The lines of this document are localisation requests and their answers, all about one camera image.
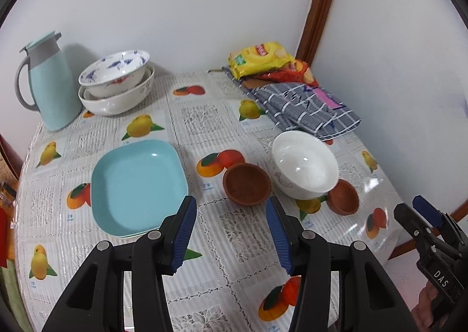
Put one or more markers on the yellow chips bag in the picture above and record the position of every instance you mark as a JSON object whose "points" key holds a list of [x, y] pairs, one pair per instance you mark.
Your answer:
{"points": [[259, 58]]}

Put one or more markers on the white rice bowl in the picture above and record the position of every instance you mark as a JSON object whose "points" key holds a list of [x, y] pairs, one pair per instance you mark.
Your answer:
{"points": [[303, 166]]}

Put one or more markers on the red chips bag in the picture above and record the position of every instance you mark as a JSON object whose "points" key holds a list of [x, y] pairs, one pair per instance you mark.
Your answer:
{"points": [[297, 71]]}

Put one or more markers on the green square plate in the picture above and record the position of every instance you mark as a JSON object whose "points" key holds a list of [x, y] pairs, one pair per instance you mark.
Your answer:
{"points": [[127, 237]]}

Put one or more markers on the grey checked cloth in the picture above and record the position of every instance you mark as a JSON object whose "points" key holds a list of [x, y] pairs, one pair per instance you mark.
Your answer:
{"points": [[294, 106]]}

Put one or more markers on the blue patterned porcelain bowl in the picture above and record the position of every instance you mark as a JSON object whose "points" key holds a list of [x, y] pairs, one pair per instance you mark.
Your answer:
{"points": [[115, 73]]}

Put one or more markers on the brown wooden door frame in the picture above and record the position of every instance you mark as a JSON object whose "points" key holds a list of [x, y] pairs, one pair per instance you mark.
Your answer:
{"points": [[313, 30]]}

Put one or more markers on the fruit print tablecloth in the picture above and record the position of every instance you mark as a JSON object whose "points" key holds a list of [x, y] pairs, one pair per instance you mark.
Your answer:
{"points": [[232, 263]]}

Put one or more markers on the light blue thermos jug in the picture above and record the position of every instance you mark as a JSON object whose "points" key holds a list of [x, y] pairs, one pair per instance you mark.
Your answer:
{"points": [[53, 88]]}

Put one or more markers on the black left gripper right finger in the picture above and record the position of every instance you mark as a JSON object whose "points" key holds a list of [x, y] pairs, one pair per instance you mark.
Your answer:
{"points": [[285, 232]]}

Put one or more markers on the brown clay bowl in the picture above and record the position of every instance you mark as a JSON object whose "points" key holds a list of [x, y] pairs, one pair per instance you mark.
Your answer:
{"points": [[343, 198], [246, 184]]}

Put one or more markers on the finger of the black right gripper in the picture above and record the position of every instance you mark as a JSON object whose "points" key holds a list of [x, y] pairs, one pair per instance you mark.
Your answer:
{"points": [[416, 229], [452, 228]]}

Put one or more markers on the large white porcelain bowl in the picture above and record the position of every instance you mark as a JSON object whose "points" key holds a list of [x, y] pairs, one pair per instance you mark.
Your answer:
{"points": [[120, 103]]}

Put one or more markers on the right human hand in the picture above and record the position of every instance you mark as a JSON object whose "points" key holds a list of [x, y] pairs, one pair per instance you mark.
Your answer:
{"points": [[422, 313]]}

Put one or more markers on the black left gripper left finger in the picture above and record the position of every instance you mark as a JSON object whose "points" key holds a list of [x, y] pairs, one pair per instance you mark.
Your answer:
{"points": [[177, 230]]}

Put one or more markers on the blue square plate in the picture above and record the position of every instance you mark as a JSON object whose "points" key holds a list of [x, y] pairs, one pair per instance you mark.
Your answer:
{"points": [[135, 187]]}

